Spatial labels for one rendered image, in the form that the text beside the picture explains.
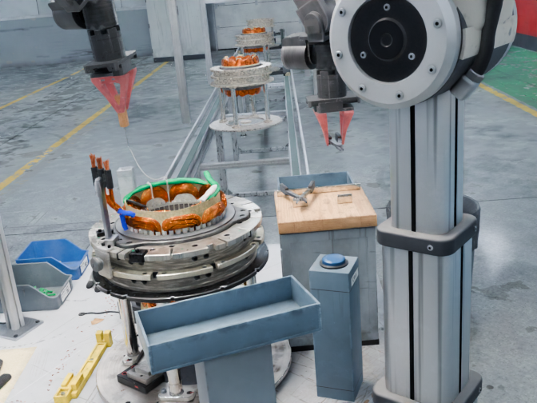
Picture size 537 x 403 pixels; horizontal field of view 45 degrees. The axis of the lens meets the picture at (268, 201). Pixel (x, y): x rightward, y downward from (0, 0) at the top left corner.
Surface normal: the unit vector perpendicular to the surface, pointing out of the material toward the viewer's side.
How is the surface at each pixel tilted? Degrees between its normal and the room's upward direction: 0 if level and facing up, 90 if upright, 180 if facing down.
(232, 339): 90
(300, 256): 90
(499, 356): 0
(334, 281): 90
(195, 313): 90
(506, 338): 0
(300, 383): 0
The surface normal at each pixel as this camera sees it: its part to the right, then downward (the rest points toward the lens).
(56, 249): 0.00, 0.26
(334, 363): -0.35, 0.33
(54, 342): -0.08, -0.94
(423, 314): -0.61, 0.30
